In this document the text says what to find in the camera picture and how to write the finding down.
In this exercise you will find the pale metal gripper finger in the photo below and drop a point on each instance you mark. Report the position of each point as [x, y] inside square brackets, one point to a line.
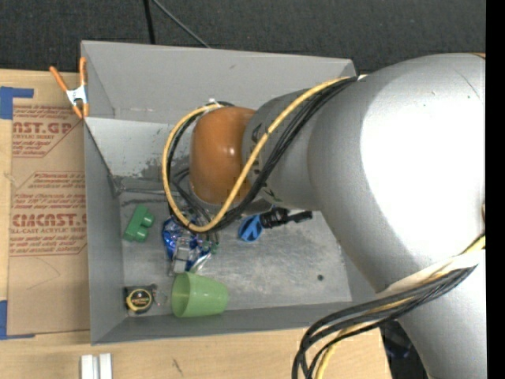
[197, 260]
[180, 257]

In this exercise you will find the green plastic cup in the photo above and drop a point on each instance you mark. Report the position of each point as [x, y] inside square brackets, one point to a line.
[201, 296]

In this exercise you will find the green toy building block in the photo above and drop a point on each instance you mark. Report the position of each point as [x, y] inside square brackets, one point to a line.
[138, 224]

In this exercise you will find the blue and black round object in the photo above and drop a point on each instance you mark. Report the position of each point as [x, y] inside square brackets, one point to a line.
[249, 229]

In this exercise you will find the black and yellow tape measure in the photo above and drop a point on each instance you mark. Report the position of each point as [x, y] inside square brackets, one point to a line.
[139, 299]

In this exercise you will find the grey metal bin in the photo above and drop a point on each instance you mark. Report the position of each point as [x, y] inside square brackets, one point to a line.
[268, 267]

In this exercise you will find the brown cardboard board red print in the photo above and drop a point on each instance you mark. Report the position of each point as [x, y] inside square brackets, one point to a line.
[47, 282]

